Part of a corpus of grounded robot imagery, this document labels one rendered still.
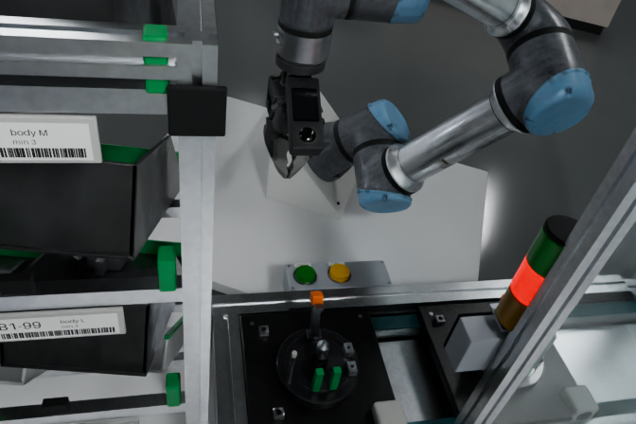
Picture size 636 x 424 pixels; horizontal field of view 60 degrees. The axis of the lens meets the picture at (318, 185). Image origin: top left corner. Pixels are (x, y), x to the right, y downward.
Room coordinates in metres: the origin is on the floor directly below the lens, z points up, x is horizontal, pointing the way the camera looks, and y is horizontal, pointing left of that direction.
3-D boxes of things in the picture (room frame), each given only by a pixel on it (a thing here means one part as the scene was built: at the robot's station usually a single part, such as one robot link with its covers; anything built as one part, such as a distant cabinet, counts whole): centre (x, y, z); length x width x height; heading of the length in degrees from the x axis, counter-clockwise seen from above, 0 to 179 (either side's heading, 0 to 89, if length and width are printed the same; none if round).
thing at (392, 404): (0.51, -0.06, 1.01); 0.24 x 0.24 x 0.13; 17
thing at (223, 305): (0.74, -0.27, 0.91); 0.89 x 0.06 x 0.11; 107
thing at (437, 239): (1.07, 0.02, 0.84); 0.90 x 0.70 x 0.03; 80
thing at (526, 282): (0.45, -0.27, 1.33); 0.05 x 0.05 x 0.05
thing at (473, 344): (0.45, -0.27, 1.29); 0.12 x 0.05 x 0.25; 107
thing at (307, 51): (0.71, 0.06, 1.45); 0.08 x 0.08 x 0.05
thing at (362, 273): (0.74, -0.07, 0.93); 0.21 x 0.07 x 0.06; 107
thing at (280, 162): (0.70, 0.07, 1.27); 0.06 x 0.03 x 0.09; 17
